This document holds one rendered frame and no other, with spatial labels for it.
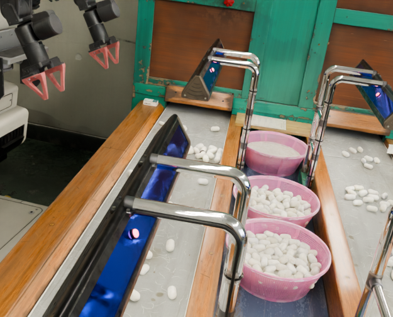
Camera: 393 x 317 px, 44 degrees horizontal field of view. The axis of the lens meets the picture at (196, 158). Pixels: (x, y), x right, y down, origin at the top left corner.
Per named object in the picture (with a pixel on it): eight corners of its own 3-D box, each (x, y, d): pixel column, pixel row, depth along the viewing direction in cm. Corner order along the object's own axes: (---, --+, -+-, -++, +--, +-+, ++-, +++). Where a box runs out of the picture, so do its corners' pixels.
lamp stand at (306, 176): (300, 202, 165) (331, 75, 147) (297, 177, 183) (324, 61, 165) (356, 211, 164) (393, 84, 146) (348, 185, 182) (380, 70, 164)
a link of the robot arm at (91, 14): (85, 11, 176) (78, 12, 171) (102, 4, 174) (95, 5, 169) (93, 29, 178) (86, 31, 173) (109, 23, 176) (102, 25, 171)
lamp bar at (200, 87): (180, 97, 135) (183, 72, 132) (206, 55, 192) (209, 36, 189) (208, 102, 134) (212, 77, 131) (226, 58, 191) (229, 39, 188)
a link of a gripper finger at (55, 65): (75, 85, 145) (62, 56, 143) (63, 92, 139) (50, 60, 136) (56, 92, 148) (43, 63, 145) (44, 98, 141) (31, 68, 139)
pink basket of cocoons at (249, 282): (215, 300, 114) (221, 267, 110) (224, 239, 139) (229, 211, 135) (328, 321, 112) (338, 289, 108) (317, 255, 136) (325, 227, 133)
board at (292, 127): (234, 125, 202) (234, 122, 201) (236, 114, 215) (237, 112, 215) (313, 138, 199) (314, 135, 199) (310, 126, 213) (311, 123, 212)
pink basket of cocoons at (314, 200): (244, 248, 136) (249, 219, 132) (218, 200, 159) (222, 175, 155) (329, 244, 143) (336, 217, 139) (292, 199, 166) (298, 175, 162)
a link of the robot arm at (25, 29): (20, 25, 138) (8, 27, 132) (39, 17, 135) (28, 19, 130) (30, 48, 140) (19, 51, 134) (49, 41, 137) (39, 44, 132)
